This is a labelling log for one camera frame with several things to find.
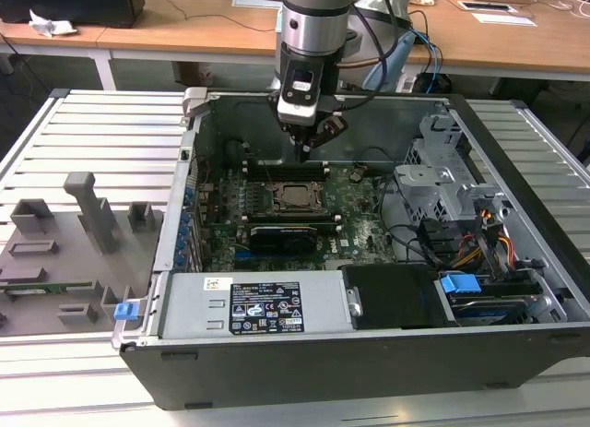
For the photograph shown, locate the silver metal handle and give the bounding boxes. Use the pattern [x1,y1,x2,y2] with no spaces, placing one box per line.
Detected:
[346,286,365,318]

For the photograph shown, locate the green motherboard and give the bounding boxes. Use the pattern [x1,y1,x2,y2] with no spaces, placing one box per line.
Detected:
[195,161,397,274]

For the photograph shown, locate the yellow power wires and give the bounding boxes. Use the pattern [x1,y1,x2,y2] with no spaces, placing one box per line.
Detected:
[454,244,481,267]

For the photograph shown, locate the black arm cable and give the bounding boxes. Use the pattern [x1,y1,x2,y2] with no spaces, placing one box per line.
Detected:
[336,0,417,111]

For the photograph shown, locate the grey power supply, black label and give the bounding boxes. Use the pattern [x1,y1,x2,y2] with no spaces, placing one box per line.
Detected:
[159,272,351,340]

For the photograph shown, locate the wooden office desk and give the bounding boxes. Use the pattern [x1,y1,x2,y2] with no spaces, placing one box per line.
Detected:
[96,0,590,94]
[0,18,117,92]

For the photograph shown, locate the CPU socket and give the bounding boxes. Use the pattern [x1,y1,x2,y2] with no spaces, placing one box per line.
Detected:
[266,180,331,215]

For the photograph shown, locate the grey plastic case handle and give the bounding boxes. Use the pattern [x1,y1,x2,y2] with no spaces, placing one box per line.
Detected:
[181,87,211,124]

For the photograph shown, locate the silver CPU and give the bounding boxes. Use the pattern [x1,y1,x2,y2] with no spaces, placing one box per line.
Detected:
[281,185,315,207]

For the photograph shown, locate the blue plastic case latch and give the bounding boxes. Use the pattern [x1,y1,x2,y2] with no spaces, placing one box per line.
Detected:
[113,302,140,323]

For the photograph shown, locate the hard disk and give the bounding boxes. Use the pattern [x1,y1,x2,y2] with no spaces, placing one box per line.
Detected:
[449,295,532,326]

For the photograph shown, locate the black box on desk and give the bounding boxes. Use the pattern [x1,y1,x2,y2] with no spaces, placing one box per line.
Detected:
[0,0,147,30]

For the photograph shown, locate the green RAM stick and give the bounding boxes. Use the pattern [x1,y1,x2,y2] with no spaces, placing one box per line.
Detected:
[0,281,94,293]

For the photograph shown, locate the crumpled white paper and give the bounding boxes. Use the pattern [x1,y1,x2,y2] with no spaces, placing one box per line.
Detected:
[28,8,80,39]

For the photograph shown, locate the white wrist camera, black bracket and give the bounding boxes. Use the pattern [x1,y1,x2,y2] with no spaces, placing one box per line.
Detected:
[276,65,325,125]

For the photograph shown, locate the grey parts rack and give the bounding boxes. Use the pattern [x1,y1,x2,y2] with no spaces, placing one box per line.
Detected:
[0,171,165,337]

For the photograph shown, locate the silver perforated drive cage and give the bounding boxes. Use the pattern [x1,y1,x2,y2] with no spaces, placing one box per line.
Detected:
[394,113,513,226]

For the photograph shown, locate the white paper sheet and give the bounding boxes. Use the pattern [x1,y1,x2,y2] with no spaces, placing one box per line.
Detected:
[231,0,284,10]

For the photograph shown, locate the blue disk carrier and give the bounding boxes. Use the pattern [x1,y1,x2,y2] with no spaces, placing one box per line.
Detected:
[439,271,483,308]

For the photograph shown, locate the black plastic shroud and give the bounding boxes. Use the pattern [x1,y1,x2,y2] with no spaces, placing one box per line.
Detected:
[340,262,458,331]

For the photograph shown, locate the blue cable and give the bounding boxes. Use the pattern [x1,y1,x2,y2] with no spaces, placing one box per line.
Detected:
[411,28,446,96]

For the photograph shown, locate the black graphics card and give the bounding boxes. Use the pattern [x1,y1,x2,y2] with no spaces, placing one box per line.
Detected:
[248,222,320,256]

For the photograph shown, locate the pale blue teach pendant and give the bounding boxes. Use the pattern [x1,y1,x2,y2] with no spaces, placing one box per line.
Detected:
[361,30,417,94]

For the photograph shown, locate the copper coloured cable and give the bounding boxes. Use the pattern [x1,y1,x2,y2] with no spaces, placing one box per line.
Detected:
[335,60,384,72]

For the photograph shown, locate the white tablet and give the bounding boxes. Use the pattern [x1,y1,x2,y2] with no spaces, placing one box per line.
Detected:
[456,0,521,14]

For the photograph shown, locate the white notebook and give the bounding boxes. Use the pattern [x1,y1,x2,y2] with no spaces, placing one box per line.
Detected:
[471,12,538,29]

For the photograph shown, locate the red and orange power wires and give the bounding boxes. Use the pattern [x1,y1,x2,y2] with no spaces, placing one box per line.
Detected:
[496,229,516,267]

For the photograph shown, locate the metal socket cover frame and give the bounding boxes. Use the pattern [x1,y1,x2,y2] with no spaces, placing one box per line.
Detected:
[270,181,328,212]

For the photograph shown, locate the black and silver PC case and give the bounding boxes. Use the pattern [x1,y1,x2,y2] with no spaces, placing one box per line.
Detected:
[112,88,590,412]

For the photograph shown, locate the cardboard box with red print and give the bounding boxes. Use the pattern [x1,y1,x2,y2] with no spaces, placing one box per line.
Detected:
[176,60,216,88]

